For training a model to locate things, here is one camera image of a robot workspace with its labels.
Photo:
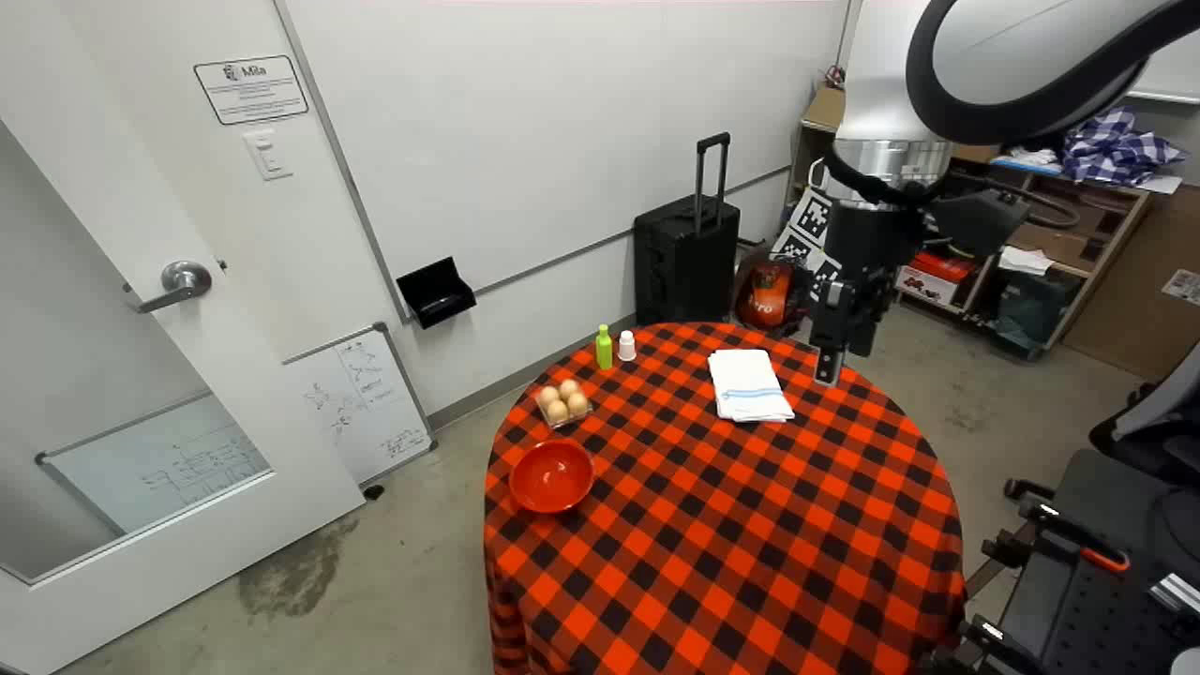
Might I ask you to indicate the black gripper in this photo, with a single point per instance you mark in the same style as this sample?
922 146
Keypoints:
866 303

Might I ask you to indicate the white towel with blue stripes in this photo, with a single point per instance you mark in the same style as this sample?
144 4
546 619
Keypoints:
749 378

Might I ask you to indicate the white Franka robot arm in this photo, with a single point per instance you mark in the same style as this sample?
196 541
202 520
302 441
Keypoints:
1026 49

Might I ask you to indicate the orange black backpack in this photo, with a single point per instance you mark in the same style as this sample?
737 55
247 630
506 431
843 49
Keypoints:
768 296

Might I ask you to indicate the black white tag board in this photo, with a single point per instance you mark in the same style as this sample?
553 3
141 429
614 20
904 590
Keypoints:
809 218

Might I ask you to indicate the red box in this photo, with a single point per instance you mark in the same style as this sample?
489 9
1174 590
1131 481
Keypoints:
938 268

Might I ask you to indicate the black rolling suitcase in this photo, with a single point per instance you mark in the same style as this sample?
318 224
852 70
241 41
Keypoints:
681 265

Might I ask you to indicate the red black checked tablecloth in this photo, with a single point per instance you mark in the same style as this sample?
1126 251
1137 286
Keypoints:
753 536

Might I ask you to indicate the small white bottle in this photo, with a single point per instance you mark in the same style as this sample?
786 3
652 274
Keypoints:
627 351

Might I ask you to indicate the dark teal bin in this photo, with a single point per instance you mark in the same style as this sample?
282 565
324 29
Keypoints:
1033 313

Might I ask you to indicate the small green bottle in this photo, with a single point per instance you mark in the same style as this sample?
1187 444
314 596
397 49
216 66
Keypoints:
606 351

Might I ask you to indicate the white crumpled cloth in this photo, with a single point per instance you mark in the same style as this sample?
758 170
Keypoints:
1026 261

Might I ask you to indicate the small cardboard box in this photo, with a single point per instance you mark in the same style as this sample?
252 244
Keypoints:
824 111

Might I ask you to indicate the wooden shelf unit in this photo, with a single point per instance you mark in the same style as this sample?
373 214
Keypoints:
1088 239

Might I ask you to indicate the red bowl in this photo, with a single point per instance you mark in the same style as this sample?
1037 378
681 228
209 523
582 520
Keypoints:
549 481

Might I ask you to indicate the large brown cardboard panel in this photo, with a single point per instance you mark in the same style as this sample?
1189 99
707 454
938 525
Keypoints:
1137 313

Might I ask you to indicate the black orange spring clamp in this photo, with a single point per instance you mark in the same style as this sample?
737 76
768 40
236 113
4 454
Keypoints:
996 638
1101 560

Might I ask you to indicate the grey black bulky equipment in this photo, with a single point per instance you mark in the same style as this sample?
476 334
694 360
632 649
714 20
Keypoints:
1164 399

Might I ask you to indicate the blue white checked cloth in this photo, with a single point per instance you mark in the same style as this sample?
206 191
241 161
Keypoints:
1113 146

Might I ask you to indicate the black perforated robot table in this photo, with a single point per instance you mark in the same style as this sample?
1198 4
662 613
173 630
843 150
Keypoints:
1101 624

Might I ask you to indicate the small leaning whiteboard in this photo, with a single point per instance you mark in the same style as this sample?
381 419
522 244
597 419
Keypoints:
361 399

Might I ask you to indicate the white door with window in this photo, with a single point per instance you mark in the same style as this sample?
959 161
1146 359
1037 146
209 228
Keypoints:
249 415

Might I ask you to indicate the black wall box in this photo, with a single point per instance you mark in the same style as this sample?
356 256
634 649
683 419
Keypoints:
438 295

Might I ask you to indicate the white light switch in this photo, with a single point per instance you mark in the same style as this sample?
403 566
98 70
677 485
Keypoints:
268 156

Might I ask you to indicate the white wall notice sign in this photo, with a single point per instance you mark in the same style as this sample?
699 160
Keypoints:
249 90

